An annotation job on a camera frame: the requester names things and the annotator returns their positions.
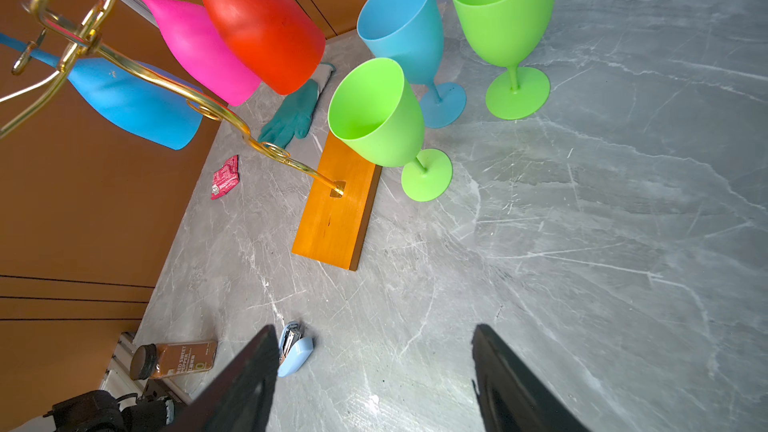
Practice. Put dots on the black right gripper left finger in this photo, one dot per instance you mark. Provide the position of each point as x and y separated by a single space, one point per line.
241 396

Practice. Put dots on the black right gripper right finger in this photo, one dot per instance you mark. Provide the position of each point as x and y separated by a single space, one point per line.
510 396

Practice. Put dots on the green wine glass front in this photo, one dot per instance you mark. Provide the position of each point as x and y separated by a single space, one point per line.
375 112

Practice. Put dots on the green wine glass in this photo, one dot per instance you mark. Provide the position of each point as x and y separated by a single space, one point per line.
375 112
503 33

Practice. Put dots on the red wine glass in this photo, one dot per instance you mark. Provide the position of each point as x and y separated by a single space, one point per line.
273 38

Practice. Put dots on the light blue wine glass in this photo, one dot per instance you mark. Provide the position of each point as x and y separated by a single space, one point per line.
411 33

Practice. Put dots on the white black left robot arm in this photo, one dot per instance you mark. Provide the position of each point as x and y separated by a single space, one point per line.
98 410

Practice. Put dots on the orange wooden rack base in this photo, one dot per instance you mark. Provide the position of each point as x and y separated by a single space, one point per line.
333 227

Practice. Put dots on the magenta wine glass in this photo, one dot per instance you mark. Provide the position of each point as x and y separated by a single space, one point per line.
196 44

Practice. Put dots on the light blue stapler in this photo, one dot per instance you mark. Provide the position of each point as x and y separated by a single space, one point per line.
295 348

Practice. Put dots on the brown jar black lid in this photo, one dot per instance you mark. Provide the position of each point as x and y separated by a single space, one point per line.
157 361

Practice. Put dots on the pink snack packet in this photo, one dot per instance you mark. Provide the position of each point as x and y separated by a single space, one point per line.
226 178

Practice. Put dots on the teal rubber glove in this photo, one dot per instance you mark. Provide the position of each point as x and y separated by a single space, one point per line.
294 116

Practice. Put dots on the gold wire glass rack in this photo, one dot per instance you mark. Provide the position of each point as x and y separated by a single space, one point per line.
85 39

